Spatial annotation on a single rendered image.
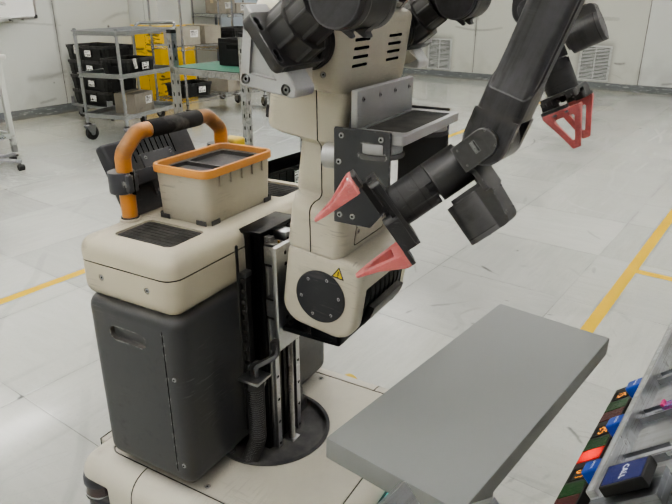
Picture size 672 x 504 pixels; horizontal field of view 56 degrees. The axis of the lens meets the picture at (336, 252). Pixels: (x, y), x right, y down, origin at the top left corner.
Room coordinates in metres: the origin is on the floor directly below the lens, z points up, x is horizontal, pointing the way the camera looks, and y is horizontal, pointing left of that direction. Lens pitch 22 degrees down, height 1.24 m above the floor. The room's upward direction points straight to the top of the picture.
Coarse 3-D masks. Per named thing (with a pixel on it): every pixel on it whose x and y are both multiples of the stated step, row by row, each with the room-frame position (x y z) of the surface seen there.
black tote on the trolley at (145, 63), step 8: (120, 56) 6.09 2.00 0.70; (128, 56) 6.20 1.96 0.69; (136, 56) 6.17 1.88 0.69; (144, 56) 6.14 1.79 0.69; (152, 56) 6.08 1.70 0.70; (104, 64) 5.84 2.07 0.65; (112, 64) 5.98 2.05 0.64; (128, 64) 5.78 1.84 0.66; (144, 64) 5.96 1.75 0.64; (152, 64) 6.08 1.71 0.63; (112, 72) 5.83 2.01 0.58; (128, 72) 5.77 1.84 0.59
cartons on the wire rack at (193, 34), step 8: (192, 24) 7.24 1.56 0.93; (200, 24) 7.20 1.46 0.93; (208, 24) 7.26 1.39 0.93; (176, 32) 6.69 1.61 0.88; (184, 32) 6.77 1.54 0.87; (192, 32) 6.84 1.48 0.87; (200, 32) 7.02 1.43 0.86; (208, 32) 7.02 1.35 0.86; (216, 32) 7.11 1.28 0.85; (184, 40) 6.76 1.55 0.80; (192, 40) 6.84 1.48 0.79; (200, 40) 7.03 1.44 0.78; (208, 40) 7.02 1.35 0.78; (216, 40) 7.11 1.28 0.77; (208, 80) 7.33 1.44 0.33; (216, 80) 7.26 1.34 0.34; (224, 80) 7.19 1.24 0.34; (232, 80) 7.24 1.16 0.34; (216, 88) 7.27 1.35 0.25; (224, 88) 7.20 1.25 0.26; (232, 88) 7.23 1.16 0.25
